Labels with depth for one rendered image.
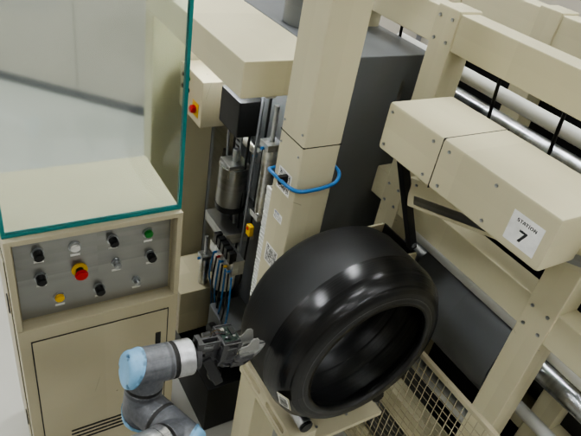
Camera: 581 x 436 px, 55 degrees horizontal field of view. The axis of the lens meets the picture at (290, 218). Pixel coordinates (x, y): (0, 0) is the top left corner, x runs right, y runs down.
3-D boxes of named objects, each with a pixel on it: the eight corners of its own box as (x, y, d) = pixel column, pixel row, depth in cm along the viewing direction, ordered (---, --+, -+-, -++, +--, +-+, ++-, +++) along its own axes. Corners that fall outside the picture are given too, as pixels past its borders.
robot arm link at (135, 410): (142, 446, 133) (148, 408, 128) (111, 418, 139) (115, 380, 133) (172, 426, 141) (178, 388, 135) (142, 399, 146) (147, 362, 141)
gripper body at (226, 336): (245, 342, 140) (201, 351, 134) (238, 366, 145) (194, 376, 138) (233, 321, 145) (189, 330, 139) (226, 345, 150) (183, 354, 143)
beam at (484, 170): (375, 147, 169) (388, 100, 161) (437, 138, 182) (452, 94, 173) (534, 274, 128) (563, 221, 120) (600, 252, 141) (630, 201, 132)
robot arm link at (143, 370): (114, 374, 135) (118, 342, 131) (164, 362, 142) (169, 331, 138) (126, 401, 128) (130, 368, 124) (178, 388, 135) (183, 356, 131)
